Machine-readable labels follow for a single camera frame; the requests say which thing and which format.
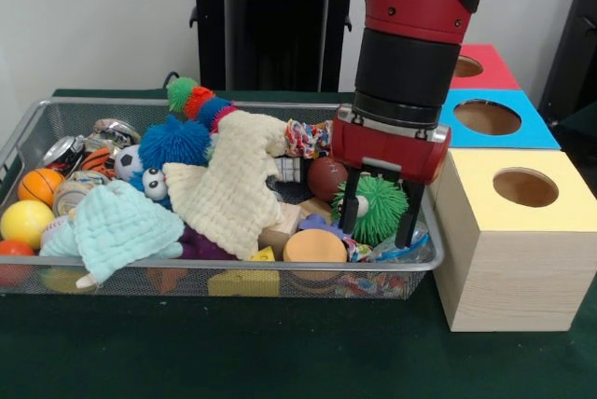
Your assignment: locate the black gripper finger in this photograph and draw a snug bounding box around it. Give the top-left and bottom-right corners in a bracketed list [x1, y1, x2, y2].
[339, 168, 363, 236]
[395, 182, 426, 250]

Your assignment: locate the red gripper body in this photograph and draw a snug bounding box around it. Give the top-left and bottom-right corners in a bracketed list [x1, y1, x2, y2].
[330, 107, 452, 186]

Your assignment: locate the crushed clear plastic bottle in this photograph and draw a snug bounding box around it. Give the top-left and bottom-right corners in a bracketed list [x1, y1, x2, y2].
[372, 220, 430, 263]

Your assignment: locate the cream knitted cloth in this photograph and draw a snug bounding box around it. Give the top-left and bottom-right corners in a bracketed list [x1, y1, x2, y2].
[162, 112, 290, 260]

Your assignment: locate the wooden three-hole box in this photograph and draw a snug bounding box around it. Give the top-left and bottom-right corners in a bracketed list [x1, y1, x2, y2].
[426, 43, 597, 333]

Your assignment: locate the silver mesh bin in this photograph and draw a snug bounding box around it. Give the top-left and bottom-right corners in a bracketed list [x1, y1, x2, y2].
[0, 96, 445, 300]

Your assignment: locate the green spiky toy with eyes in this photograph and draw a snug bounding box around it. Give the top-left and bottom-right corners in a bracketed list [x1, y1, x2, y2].
[331, 177, 411, 246]

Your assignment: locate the brown toy football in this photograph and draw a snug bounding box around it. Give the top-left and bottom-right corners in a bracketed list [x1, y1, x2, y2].
[306, 157, 350, 203]

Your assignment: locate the orange foam disc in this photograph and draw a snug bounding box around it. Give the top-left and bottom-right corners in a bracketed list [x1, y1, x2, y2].
[282, 228, 349, 263]

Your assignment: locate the dark green table cloth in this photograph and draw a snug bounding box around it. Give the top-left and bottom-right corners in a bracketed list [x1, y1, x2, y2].
[557, 103, 597, 139]
[0, 88, 597, 399]

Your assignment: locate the multicolour spiky caterpillar toy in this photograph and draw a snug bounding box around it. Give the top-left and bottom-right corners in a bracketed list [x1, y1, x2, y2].
[166, 76, 237, 134]

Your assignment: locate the blue spiky toy with eyes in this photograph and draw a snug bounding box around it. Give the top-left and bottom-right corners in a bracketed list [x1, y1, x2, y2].
[128, 114, 214, 209]

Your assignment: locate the black upright panel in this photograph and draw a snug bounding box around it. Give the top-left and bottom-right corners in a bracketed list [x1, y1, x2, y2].
[535, 0, 597, 116]

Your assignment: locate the light blue cloth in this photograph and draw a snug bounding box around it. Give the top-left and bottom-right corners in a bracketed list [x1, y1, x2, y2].
[39, 179, 187, 286]

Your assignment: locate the orange basketball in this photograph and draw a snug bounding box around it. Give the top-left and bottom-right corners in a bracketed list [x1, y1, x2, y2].
[17, 168, 65, 208]

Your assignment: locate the yellow ball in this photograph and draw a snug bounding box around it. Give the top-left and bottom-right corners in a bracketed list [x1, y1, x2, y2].
[0, 199, 56, 251]

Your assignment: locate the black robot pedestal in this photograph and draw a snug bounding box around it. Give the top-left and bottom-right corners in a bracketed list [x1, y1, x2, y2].
[179, 0, 368, 92]

